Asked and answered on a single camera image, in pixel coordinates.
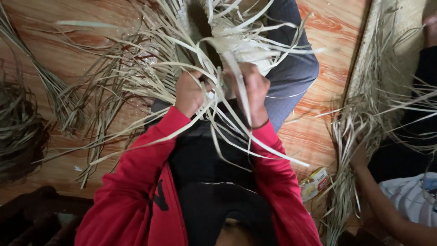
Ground person's left hand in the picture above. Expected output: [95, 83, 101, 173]
[174, 70, 214, 119]

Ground person's right hand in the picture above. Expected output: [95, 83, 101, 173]
[224, 62, 271, 129]

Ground half-woven pale palm-leaf basket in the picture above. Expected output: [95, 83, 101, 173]
[56, 0, 325, 169]

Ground person's blue-grey trouser legs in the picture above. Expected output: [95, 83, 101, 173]
[145, 0, 320, 134]

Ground clear plastic wrapper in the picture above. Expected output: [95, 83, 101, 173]
[106, 37, 162, 75]

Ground person's black shirt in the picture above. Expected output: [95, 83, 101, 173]
[168, 98, 280, 246]

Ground heap of loose palm strips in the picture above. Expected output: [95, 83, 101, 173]
[36, 32, 164, 189]

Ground small yellow white carton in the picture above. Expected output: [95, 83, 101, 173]
[299, 167, 329, 202]

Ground person's red jacket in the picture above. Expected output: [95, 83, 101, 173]
[74, 105, 323, 246]

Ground long bundle of palm strips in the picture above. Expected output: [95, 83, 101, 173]
[0, 5, 87, 135]

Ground woven straw mat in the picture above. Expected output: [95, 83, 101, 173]
[342, 0, 437, 106]

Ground dark coiled bundle of strips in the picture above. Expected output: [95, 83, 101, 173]
[0, 80, 51, 180]

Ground dark wooden furniture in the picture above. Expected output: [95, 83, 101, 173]
[0, 185, 95, 246]

